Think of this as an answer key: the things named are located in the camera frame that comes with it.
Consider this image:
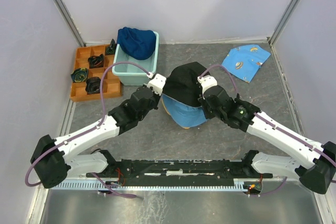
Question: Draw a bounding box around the yellow bucket hat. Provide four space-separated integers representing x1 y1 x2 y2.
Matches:
161 100 190 129

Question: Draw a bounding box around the black hat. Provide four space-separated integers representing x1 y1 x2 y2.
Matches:
163 61 206 108

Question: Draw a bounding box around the blue bucket hat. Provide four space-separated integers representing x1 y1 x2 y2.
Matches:
161 95 207 128

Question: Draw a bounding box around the navy blue hat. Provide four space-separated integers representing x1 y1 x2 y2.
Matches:
117 27 156 60

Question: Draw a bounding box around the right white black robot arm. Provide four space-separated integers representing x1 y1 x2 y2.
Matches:
202 85 335 195

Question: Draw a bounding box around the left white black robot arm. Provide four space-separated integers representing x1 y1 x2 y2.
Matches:
30 85 162 189

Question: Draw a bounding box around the light green plastic bin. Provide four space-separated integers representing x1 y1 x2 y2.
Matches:
112 31 159 86

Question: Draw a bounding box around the dark green leaf rolled tie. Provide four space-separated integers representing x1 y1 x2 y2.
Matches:
105 39 117 55

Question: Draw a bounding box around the black orange floral rolled tie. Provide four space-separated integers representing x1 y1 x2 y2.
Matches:
88 54 104 69

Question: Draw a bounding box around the blue patterned hat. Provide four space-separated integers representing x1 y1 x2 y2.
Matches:
222 45 271 83

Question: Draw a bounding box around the navy yellow floral rolled tie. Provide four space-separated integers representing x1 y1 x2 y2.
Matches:
70 68 88 83

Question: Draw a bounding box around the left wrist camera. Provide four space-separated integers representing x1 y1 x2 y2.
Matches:
146 72 166 95

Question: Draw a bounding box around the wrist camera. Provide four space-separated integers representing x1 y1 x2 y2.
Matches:
197 75 217 94
146 72 166 95

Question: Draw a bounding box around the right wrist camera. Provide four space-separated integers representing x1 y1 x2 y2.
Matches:
197 75 217 94

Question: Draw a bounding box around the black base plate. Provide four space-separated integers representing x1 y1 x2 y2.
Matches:
97 151 273 186

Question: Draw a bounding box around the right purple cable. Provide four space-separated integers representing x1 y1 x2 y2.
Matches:
198 63 336 197

